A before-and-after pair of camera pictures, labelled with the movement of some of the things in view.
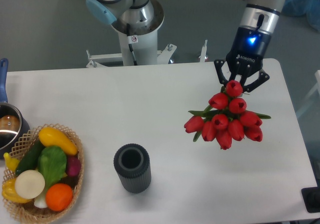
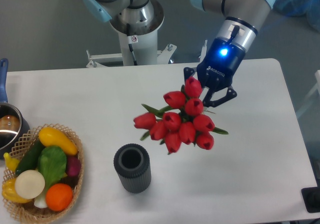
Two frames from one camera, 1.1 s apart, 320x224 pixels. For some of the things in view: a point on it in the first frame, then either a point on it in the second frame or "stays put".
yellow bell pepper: [9, 192] stays put
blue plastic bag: [304, 0] stays put
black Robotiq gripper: [250, 45] → [216, 70]
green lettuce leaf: [52, 164] stays put
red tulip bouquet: [225, 119] → [180, 119]
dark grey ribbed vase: [132, 161] stays put
